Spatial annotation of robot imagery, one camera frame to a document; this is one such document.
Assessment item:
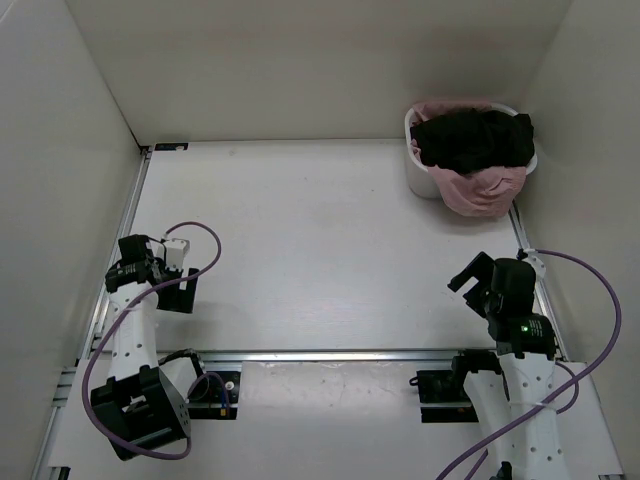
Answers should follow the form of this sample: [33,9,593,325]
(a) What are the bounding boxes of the black trousers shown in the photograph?
[409,108,535,175]

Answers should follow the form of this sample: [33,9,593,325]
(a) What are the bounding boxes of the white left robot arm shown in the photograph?
[89,235,210,460]

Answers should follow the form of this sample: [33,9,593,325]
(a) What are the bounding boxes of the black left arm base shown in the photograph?
[187,363,242,421]

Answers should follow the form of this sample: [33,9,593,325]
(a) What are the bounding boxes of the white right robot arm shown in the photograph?
[448,252,569,479]

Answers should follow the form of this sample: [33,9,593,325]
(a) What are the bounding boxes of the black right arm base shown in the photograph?
[409,370,478,424]

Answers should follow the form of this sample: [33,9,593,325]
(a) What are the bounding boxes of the pink trousers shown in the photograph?
[409,98,529,218]

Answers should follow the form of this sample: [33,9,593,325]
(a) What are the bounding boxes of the white plastic laundry basket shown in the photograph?
[404,100,519,199]

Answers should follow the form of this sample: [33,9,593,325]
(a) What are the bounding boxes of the blue label sticker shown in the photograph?
[154,142,189,152]

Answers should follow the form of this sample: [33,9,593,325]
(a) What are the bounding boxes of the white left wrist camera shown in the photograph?
[158,238,190,271]

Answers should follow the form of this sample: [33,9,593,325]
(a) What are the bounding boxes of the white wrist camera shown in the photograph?
[517,248,546,281]
[158,238,190,271]

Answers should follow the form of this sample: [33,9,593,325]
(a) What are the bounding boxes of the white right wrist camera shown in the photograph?
[517,248,546,281]

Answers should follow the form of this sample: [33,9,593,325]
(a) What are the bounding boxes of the aluminium frame rail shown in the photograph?
[29,143,626,480]

